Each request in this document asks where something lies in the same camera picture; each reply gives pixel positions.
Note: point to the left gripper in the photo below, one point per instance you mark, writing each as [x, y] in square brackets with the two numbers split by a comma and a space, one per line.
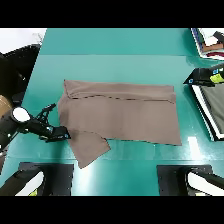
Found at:
[56, 133]

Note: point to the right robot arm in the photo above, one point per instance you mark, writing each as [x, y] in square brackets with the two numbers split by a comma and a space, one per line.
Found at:
[203, 76]

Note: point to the heap of clothes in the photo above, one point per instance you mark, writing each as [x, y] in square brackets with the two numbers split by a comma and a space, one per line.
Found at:
[210, 41]

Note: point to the brown T-shirt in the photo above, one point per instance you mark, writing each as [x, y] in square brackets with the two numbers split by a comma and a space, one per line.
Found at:
[123, 113]

